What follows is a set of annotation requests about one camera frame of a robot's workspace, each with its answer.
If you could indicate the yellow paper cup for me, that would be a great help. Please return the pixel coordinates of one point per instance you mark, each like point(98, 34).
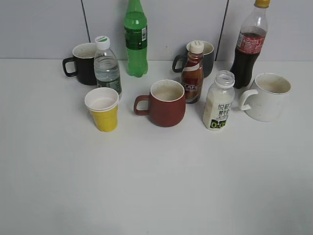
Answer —
point(102, 103)

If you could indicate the milk bottle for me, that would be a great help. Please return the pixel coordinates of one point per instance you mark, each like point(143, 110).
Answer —
point(219, 101)

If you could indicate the red ceramic mug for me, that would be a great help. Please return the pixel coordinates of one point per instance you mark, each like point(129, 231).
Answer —
point(164, 105)

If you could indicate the brown coffee drink bottle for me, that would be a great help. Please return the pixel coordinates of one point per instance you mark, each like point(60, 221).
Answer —
point(192, 74)

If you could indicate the clear water bottle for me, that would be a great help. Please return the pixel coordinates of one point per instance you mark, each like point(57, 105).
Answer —
point(106, 66)

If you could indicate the dark grey ceramic mug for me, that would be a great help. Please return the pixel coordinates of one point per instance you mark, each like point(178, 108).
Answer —
point(207, 62)

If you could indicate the black ceramic mug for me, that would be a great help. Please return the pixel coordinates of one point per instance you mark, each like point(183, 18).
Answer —
point(83, 59)

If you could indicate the green soda bottle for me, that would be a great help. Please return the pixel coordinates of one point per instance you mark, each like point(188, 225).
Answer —
point(136, 38)

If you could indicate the white ceramic mug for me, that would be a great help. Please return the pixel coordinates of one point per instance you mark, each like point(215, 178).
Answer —
point(265, 99)

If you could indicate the cola bottle yellow cap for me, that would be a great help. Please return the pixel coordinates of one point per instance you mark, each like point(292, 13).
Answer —
point(249, 44)

